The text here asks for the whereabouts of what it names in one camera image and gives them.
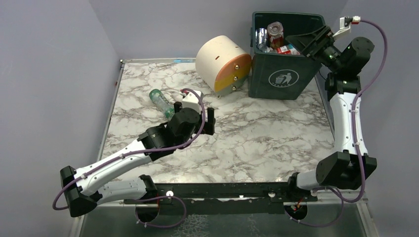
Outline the green tinted water bottle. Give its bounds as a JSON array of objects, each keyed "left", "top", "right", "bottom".
[{"left": 149, "top": 89, "right": 175, "bottom": 120}]

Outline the clear bottle red label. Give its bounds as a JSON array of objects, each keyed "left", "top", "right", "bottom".
[{"left": 275, "top": 44, "right": 300, "bottom": 55}]

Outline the red label amber tea bottle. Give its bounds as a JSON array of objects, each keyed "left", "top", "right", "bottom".
[{"left": 267, "top": 21, "right": 284, "bottom": 49}]

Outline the crushed clear bottle pink label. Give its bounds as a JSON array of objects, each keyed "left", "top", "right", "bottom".
[{"left": 255, "top": 28, "right": 268, "bottom": 52}]

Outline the cream orange yellow drawer unit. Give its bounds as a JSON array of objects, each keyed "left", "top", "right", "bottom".
[{"left": 195, "top": 35, "right": 252, "bottom": 97}]

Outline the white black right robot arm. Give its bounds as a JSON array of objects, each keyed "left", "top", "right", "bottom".
[{"left": 286, "top": 26, "right": 377, "bottom": 190}]

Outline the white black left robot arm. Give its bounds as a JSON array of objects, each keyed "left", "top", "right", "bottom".
[{"left": 52, "top": 102, "right": 216, "bottom": 217}]

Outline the dark green plastic bin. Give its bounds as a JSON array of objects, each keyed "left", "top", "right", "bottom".
[{"left": 248, "top": 11, "right": 325, "bottom": 100}]

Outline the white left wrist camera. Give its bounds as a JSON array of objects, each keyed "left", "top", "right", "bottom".
[{"left": 180, "top": 90, "right": 202, "bottom": 115}]

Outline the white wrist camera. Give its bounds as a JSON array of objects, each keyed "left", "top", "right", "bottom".
[
  {"left": 333, "top": 16, "right": 361, "bottom": 40},
  {"left": 180, "top": 90, "right": 202, "bottom": 115}
]

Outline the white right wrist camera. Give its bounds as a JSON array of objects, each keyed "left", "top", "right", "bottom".
[{"left": 333, "top": 16, "right": 361, "bottom": 40}]

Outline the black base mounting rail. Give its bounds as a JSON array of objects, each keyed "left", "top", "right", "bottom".
[{"left": 123, "top": 182, "right": 318, "bottom": 215}]

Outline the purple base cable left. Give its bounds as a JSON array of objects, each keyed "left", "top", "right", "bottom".
[{"left": 134, "top": 196, "right": 187, "bottom": 229}]

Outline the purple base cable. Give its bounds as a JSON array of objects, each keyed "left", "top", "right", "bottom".
[
  {"left": 283, "top": 186, "right": 345, "bottom": 228},
  {"left": 134, "top": 196, "right": 187, "bottom": 229}
]

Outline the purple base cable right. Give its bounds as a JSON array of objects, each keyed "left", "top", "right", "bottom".
[{"left": 283, "top": 186, "right": 345, "bottom": 228}]

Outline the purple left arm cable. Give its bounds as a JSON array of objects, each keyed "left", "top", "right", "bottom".
[{"left": 52, "top": 88, "right": 206, "bottom": 211}]

